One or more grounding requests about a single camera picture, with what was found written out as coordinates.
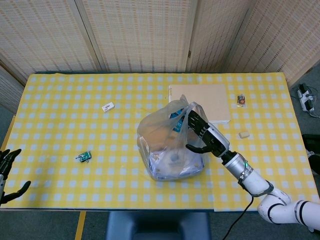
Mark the clear plastic bag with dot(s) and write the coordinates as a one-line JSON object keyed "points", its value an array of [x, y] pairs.
{"points": [[160, 140]]}

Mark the orange round item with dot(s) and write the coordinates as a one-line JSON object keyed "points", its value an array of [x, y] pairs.
{"points": [[160, 137]]}

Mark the green toy tank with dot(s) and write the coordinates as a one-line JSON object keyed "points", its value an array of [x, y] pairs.
{"points": [[85, 156]]}

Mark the yellow white checkered tablecloth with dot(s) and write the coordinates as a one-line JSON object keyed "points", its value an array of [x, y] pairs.
{"points": [[75, 130]]}

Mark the beige eraser block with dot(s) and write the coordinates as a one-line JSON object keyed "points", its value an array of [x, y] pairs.
{"points": [[244, 135]]}

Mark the wrapped candy packet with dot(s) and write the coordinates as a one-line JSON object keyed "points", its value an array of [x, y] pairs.
{"points": [[241, 99]]}

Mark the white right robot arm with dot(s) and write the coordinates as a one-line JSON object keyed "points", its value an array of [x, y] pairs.
{"points": [[255, 178]]}

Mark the white power strip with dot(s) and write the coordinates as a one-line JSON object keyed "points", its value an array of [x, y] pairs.
{"points": [[305, 97]]}

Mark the white blue tissue pack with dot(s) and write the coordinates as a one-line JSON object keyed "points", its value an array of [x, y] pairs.
{"points": [[172, 165]]}

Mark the blue plastic package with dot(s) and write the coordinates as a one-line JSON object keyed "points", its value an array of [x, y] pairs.
{"points": [[178, 122]]}

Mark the black floor equipment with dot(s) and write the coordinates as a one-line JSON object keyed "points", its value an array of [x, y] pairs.
{"points": [[313, 145]]}

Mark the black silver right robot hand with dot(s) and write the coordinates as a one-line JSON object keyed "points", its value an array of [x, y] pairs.
{"points": [[215, 140]]}

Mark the beige spiral notebook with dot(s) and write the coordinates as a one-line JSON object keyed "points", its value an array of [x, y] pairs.
{"points": [[212, 100]]}

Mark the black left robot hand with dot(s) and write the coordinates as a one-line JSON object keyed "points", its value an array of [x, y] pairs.
{"points": [[10, 157]]}

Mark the small white cardboard box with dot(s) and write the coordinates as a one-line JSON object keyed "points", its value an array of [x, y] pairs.
{"points": [[108, 107]]}

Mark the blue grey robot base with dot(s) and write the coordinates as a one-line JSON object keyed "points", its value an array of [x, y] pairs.
{"points": [[155, 226]]}

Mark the beige woven folding screen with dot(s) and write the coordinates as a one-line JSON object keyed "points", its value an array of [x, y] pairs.
{"points": [[137, 32]]}

